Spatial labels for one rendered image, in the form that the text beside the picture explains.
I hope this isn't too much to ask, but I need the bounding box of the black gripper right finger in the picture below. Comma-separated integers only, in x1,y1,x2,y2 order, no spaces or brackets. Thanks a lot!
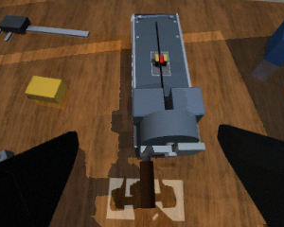
218,124,284,227

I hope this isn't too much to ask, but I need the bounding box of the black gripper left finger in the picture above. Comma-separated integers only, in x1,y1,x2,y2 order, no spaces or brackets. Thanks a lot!
0,131,80,227

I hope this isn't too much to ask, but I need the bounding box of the dark blue block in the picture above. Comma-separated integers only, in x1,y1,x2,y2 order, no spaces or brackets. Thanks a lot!
264,22,284,66

